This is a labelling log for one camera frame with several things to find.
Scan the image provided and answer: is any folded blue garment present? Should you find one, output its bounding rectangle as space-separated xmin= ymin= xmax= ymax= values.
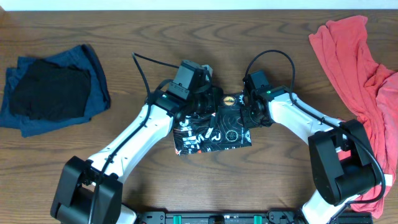
xmin=1 ymin=44 xmax=111 ymax=138

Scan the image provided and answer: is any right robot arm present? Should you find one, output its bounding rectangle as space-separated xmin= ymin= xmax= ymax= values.
xmin=241 ymin=71 xmax=386 ymax=223

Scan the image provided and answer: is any folded black garment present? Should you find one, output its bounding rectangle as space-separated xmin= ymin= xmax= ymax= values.
xmin=9 ymin=60 xmax=91 ymax=121

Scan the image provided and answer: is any black patterned jersey shirt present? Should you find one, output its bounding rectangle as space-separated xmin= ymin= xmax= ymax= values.
xmin=173 ymin=93 xmax=251 ymax=156

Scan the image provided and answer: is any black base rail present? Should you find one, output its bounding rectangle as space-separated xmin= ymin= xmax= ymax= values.
xmin=136 ymin=210 xmax=374 ymax=224

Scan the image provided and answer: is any red t-shirt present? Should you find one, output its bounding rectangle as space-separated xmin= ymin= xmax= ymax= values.
xmin=307 ymin=14 xmax=398 ymax=219

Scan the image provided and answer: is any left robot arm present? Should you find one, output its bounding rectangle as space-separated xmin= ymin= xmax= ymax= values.
xmin=50 ymin=60 xmax=223 ymax=223

